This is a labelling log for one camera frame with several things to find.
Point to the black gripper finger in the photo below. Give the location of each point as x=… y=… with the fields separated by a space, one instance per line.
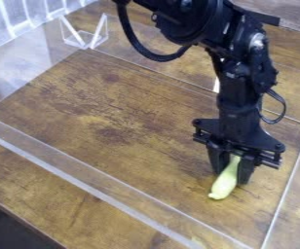
x=218 y=157
x=245 y=169

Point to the clear acrylic enclosure walls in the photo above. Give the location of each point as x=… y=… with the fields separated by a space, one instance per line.
x=99 y=165

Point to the green handled spoon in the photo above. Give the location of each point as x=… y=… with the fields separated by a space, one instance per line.
x=226 y=180

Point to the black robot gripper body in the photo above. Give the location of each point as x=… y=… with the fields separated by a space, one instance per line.
x=237 y=131

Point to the black bar on table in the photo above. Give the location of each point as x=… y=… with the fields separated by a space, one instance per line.
x=267 y=19

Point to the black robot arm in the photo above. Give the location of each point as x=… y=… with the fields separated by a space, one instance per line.
x=233 y=37

